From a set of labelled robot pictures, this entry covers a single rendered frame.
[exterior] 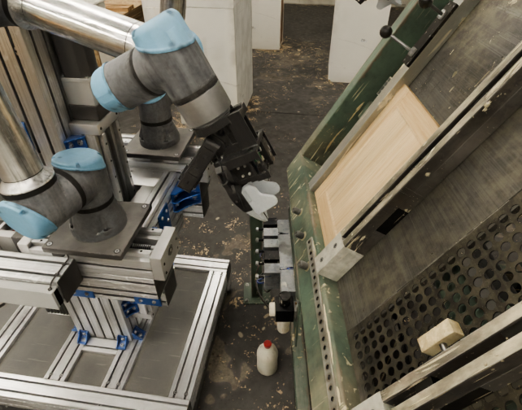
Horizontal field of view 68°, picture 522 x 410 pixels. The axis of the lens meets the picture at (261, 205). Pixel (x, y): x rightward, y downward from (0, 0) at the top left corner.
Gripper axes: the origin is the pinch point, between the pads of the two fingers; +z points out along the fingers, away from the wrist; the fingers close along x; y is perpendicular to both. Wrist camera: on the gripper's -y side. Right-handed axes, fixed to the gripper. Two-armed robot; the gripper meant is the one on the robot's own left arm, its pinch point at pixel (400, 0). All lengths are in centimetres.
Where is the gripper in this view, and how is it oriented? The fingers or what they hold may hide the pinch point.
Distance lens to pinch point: 139.9
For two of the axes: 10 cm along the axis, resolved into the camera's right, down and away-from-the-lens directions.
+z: 8.1, 4.8, 3.3
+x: -3.0, 8.3, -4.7
